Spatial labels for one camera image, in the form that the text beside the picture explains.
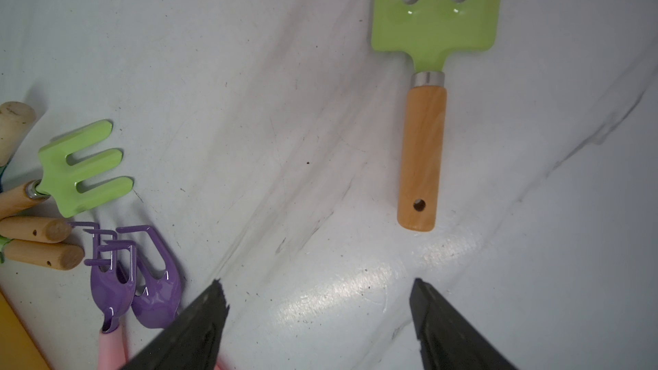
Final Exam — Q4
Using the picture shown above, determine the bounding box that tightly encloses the yellow plastic storage box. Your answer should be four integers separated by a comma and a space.
1, 295, 50, 370

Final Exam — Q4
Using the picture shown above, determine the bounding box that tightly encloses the purple rake pink handle left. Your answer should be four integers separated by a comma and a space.
71, 222, 137, 370

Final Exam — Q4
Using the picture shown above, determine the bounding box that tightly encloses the green fork tool wooden handle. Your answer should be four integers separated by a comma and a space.
1, 120, 134, 219

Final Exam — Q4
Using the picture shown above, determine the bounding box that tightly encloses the green tool wooden handle upper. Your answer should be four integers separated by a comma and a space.
0, 216, 72, 243

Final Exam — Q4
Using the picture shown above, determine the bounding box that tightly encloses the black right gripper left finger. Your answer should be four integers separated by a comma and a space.
123, 280, 230, 370

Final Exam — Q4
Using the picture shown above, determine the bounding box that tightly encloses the green rake wooden handle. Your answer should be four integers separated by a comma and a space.
371, 0, 500, 232

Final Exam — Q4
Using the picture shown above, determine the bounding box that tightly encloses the purple rake pink handle right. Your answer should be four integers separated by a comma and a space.
115, 224, 227, 370

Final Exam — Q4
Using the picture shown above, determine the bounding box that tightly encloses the dark green small rake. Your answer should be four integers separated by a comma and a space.
0, 101, 37, 175

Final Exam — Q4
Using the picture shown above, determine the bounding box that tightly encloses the purple rake pink handle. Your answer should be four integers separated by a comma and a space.
115, 224, 227, 370
71, 222, 137, 370

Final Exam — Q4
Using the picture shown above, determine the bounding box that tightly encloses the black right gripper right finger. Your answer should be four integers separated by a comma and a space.
410, 277, 516, 370

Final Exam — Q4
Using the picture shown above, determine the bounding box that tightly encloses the green tool wooden handle lower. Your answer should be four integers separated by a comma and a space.
1, 237, 85, 271

